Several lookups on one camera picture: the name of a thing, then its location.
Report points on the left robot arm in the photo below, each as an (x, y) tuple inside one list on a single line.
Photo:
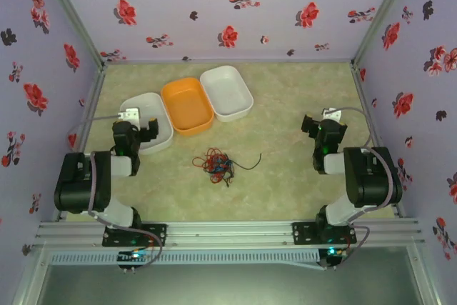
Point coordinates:
[(82, 190)]

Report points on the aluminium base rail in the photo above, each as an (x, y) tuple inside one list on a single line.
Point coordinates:
[(232, 233)]

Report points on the orange plastic bin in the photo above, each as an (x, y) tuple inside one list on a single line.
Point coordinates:
[(185, 105)]

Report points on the aluminium table back rail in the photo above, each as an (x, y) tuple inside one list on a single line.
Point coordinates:
[(285, 61)]

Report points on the aluminium table side rail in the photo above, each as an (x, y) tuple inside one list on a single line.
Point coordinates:
[(96, 85), (360, 87)]

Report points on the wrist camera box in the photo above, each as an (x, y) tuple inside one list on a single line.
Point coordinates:
[(130, 115), (333, 115)]

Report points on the aluminium corner post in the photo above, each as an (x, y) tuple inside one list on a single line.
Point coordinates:
[(71, 15), (383, 12)]

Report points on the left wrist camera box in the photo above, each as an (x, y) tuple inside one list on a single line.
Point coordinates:
[(130, 115)]

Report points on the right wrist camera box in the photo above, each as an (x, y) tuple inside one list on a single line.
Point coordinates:
[(333, 115)]

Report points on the white plastic bin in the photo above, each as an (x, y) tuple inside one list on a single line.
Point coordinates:
[(228, 90), (153, 103)]

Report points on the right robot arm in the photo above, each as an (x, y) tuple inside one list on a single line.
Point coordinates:
[(371, 183)]

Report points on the aluminium lower frame bar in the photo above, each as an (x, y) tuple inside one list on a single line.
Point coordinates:
[(423, 276), (30, 276)]

